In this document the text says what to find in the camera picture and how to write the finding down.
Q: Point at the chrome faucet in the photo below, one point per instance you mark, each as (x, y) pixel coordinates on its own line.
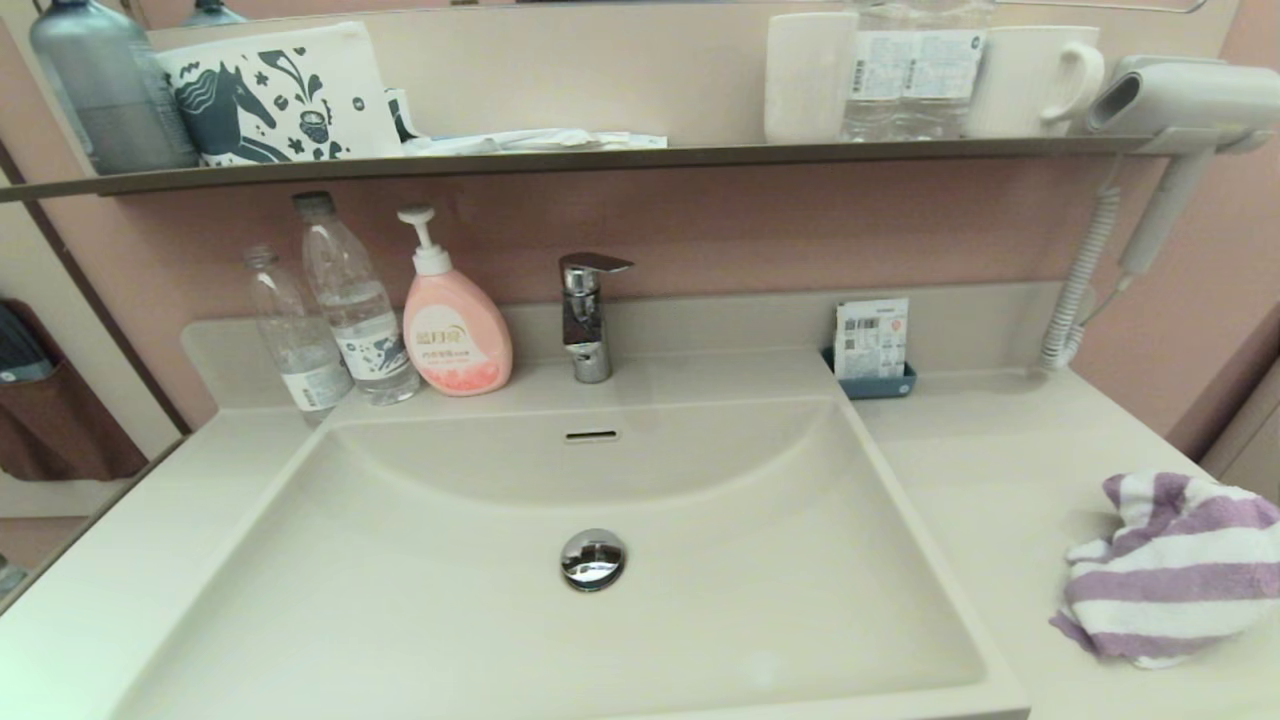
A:
(585, 330)

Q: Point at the purple white striped towel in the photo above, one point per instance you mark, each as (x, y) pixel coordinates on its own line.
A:
(1170, 580)

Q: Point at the beige sink basin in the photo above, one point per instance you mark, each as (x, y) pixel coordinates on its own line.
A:
(400, 600)

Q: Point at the pink soap pump bottle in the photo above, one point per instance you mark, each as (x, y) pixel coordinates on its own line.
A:
(455, 340)

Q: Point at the chrome drain stopper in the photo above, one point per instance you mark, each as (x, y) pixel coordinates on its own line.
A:
(592, 560)

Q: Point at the blue plastic tray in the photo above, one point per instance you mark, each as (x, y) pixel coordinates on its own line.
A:
(880, 387)

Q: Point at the flat white plastic packets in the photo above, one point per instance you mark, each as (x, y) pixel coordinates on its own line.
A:
(530, 142)

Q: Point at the tall clear water bottle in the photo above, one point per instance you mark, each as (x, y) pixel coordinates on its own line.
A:
(360, 320)

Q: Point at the small clear water bottle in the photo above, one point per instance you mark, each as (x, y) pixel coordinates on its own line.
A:
(300, 360)

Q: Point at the horse print white pouch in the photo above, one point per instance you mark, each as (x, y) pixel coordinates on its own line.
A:
(270, 95)

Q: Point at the large grey plastic bottle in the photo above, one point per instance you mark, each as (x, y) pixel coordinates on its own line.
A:
(110, 90)

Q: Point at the white hair dryer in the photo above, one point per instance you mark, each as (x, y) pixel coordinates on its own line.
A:
(1190, 100)

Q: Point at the brown wall shelf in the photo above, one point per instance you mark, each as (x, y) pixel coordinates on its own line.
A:
(600, 160)

